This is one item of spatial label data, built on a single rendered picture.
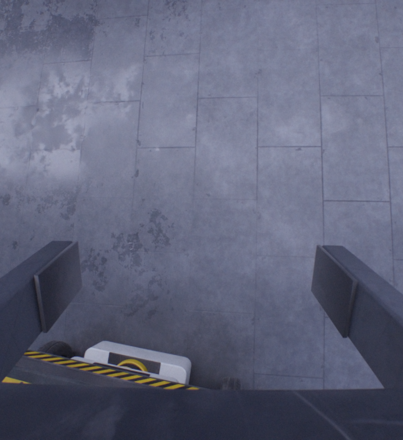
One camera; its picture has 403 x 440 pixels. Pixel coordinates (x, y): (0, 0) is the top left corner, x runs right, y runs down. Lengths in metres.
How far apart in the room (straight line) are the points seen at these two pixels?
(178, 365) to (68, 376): 0.26
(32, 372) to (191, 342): 0.41
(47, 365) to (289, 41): 1.08
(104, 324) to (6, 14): 1.19
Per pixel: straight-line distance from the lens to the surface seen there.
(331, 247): 0.16
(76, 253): 0.16
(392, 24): 1.25
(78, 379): 0.67
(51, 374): 0.70
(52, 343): 0.95
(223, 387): 0.81
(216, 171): 0.93
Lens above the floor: 0.88
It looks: 79 degrees down
